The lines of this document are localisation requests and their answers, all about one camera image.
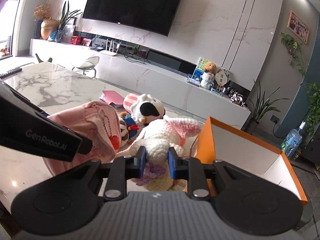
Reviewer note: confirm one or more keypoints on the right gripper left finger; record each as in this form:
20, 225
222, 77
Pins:
120, 171

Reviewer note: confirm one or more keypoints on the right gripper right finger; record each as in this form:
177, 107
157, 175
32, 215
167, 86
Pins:
191, 170

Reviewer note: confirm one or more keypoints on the sailor dog plush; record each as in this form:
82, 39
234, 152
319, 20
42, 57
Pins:
128, 129

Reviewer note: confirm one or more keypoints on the white crochet bunny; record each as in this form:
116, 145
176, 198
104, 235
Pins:
157, 138

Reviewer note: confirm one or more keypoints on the pink plush backpack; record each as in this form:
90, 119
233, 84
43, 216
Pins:
96, 121

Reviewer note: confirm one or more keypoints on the white cow plush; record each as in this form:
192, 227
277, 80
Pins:
146, 109

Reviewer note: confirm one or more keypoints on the pink striped hat plush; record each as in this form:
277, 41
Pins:
130, 102

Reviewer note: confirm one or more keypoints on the orange cardboard box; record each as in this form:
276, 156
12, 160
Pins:
220, 141

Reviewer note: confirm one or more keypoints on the black remote control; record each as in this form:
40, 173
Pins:
10, 72

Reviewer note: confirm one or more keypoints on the black toy vehicle model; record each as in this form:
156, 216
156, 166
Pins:
236, 97

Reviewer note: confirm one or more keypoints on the white marble tv console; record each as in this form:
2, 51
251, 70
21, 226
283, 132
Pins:
170, 88

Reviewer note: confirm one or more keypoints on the small white chair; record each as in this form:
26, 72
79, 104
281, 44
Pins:
88, 65

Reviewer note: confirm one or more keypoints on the potted orchid plant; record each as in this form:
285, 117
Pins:
262, 105

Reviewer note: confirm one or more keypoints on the round paper fan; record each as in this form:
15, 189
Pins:
222, 77

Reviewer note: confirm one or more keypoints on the blue landscape picture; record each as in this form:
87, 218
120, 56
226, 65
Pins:
199, 70

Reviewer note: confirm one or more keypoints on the brown teddy bear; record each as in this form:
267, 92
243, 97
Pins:
210, 68

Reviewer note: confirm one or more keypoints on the blue water jug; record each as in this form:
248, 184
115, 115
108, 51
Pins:
292, 141

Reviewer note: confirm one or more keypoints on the golden acorn vase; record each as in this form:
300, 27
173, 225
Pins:
48, 26

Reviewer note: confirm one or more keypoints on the white wifi router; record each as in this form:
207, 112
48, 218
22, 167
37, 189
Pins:
111, 47

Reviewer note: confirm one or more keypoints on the left potted green plant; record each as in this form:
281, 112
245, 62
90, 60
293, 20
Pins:
66, 16

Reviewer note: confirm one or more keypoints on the hanging pothos plant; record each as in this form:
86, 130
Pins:
311, 118

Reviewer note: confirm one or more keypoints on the wall trailing vine plant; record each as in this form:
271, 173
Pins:
294, 49

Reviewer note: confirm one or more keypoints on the black wall television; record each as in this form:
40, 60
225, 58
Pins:
153, 15

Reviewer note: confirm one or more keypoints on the framed wall picture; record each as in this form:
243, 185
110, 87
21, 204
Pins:
298, 27

